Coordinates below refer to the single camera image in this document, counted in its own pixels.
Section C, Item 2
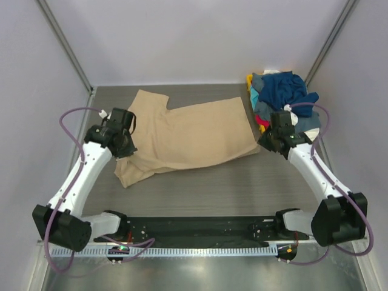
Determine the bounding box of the beige t-shirt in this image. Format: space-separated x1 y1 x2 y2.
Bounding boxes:
115 90 260 188

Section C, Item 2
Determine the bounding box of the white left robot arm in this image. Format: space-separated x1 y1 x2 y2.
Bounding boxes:
32 125 136 252

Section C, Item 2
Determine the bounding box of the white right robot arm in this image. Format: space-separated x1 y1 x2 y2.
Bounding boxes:
258 128 367 247

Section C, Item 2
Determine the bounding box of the yellow plastic bin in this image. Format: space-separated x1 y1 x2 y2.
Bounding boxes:
246 74 266 133

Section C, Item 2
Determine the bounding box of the pink red t-shirt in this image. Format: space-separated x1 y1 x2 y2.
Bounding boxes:
255 115 270 127

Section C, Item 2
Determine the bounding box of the grey-blue t-shirt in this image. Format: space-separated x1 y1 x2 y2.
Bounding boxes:
252 73 321 132

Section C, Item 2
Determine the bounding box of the dark blue t-shirt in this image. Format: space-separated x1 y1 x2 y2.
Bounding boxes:
259 71 319 111

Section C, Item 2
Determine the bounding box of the cyan t-shirt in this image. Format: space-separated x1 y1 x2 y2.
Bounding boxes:
249 86 259 109

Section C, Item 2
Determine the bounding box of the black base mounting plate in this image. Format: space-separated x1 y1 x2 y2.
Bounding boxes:
93 215 310 247

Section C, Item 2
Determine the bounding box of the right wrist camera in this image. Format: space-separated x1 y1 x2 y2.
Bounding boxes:
270 104 299 129

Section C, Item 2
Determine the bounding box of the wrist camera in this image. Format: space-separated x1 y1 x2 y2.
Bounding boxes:
270 104 299 129
101 108 136 135

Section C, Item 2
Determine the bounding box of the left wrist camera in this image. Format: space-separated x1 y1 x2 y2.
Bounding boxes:
101 108 136 135

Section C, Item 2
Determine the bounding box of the aluminium frame rail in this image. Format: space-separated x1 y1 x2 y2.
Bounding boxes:
36 236 370 245

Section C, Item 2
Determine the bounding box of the slotted cable duct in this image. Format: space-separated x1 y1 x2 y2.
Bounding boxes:
52 246 278 258

